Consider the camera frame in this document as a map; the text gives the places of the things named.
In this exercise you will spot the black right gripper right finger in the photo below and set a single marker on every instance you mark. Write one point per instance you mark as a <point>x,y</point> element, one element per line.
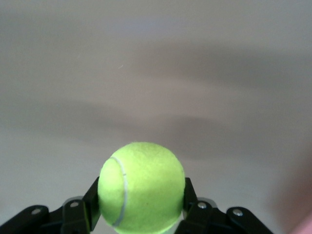
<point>207,219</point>

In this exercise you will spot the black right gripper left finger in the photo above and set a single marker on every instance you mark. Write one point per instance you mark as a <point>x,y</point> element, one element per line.
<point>73,217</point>

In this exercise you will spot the yellow-green tennis ball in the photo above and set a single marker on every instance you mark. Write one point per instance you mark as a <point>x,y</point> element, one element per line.
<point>143,187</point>

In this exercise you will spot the pink plastic bin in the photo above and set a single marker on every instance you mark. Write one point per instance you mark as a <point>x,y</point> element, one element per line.
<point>304,226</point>

